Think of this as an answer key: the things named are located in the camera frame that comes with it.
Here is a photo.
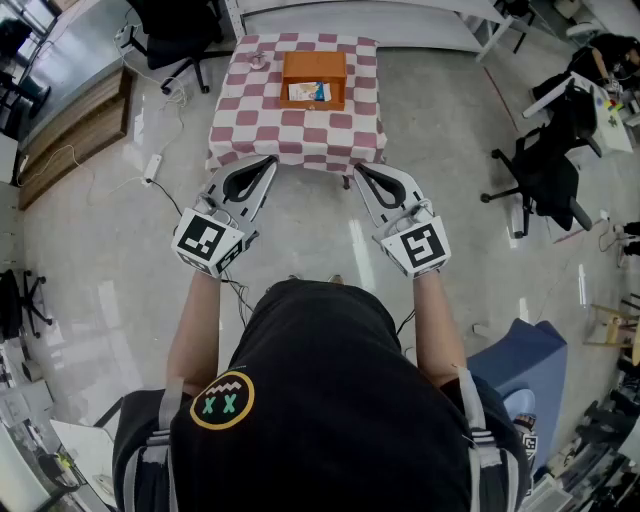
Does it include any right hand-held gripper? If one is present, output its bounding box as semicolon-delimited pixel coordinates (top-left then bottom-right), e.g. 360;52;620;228
353;163;452;280

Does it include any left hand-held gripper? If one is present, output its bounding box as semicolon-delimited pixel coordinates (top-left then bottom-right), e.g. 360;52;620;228
171;155;279;279

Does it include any white and blue packet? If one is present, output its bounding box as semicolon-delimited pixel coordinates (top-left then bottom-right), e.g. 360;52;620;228
288;81;333;103

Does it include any orange wooden box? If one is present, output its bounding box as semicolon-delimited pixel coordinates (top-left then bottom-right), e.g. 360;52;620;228
278;50;348;112

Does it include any person's left forearm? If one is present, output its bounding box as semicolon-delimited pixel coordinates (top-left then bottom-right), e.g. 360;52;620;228
165;269;224;396

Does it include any person's right forearm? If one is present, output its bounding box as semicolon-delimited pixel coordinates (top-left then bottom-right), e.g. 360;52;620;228
412;269;469;389

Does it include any pink white checkered tablecloth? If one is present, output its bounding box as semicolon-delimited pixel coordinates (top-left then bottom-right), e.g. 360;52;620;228
206;32;388;176

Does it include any white power strip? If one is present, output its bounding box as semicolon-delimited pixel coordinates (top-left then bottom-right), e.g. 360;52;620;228
142;153;164;188

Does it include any black office chair with armrests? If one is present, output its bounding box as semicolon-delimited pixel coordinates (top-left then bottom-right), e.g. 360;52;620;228
479;84;604;241

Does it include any large black office chair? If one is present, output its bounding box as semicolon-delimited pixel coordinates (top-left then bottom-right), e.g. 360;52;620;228
124;0;227;96

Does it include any long white desk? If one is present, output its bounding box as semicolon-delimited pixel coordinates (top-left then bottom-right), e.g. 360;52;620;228
224;0;532;62

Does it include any wooden floor platform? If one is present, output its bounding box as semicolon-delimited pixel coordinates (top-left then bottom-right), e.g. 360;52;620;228
17;67;138;211

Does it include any blue upholstered seat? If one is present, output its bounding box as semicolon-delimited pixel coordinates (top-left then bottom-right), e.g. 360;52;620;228
467;318;569;474

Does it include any person's black t-shirt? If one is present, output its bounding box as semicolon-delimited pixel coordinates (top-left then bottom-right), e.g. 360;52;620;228
112;278;532;512

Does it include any white side table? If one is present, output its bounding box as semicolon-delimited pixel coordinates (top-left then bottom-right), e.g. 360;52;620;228
522;69;637;157

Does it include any wooden stool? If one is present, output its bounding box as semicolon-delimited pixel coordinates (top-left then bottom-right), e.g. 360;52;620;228
583;302;640;367

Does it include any small black swivel chair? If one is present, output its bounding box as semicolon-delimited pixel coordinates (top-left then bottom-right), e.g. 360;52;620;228
0;268;54;342

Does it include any black power strip cable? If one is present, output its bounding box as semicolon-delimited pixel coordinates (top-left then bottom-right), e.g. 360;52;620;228
148;178;184;218

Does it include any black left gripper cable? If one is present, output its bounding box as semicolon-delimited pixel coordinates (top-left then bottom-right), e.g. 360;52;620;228
222;272;257;327

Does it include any grey harness shoulder strap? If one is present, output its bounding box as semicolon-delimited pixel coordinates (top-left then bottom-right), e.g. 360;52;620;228
122;377;186;512
452;364;522;512

